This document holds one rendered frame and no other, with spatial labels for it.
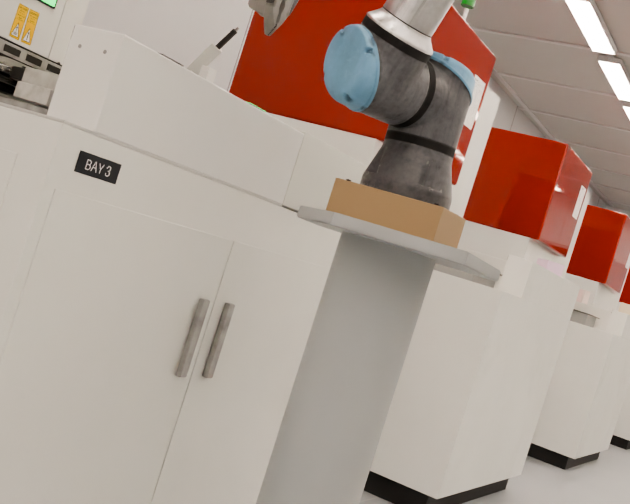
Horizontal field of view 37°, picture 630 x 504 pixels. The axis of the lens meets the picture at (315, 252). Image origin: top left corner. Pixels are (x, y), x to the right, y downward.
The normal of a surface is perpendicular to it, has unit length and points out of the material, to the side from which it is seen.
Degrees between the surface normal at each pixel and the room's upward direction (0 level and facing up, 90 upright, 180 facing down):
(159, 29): 90
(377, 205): 90
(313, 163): 90
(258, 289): 90
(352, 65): 99
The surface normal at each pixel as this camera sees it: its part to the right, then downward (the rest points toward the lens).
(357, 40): -0.79, -0.09
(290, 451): -0.60, -0.19
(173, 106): 0.85, 0.27
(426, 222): -0.33, -0.11
